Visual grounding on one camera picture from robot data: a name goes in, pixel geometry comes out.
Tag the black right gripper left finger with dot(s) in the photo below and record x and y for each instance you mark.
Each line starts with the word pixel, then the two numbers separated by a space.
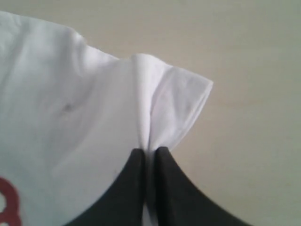
pixel 122 204

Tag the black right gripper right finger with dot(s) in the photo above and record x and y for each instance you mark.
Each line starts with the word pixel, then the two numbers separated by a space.
pixel 179 202

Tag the white t-shirt red logo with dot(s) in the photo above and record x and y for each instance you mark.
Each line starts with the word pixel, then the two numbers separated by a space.
pixel 70 115

